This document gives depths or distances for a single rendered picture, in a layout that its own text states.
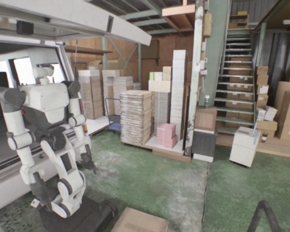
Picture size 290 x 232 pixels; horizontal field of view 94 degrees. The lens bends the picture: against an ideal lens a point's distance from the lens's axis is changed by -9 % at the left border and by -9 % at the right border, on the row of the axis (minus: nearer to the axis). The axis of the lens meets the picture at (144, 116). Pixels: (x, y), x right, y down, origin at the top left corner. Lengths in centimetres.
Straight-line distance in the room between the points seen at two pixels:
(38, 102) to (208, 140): 228
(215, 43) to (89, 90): 314
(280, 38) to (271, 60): 70
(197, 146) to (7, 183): 246
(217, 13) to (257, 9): 597
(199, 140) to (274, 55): 438
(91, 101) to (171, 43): 418
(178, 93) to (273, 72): 407
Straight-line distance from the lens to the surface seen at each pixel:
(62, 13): 75
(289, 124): 419
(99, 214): 165
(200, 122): 251
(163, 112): 297
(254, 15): 912
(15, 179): 186
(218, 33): 325
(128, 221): 150
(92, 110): 434
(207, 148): 266
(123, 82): 438
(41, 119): 114
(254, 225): 129
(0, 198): 188
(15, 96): 107
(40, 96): 107
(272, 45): 623
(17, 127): 112
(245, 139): 265
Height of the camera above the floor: 145
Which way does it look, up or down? 17 degrees down
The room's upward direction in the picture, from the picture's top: straight up
